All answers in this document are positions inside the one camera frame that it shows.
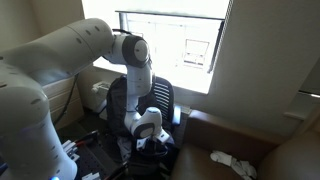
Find small white block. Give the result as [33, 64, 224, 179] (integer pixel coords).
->
[81, 171, 102, 180]

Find dark grey jacket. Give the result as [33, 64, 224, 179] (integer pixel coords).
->
[105, 74, 158, 138]

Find black perforated base board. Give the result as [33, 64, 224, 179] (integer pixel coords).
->
[58, 130, 129, 180]

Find dark blue shirt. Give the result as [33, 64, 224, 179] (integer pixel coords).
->
[133, 138, 177, 162]

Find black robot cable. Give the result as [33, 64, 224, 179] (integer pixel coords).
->
[53, 73, 80, 126]

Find brown leather armchair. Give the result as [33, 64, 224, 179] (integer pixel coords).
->
[169, 109, 320, 180]

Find black mesh office chair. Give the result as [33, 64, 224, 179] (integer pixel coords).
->
[94, 74, 183, 178]

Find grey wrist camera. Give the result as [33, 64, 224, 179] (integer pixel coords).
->
[135, 137, 148, 150]

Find grey blue garment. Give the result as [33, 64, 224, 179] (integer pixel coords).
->
[116, 134, 134, 163]

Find white crumpled cloth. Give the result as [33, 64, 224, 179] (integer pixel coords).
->
[209, 149, 258, 180]

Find white connector plugs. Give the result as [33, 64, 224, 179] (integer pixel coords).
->
[61, 139, 81, 163]

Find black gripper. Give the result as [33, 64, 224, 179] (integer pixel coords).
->
[143, 131, 166, 157]

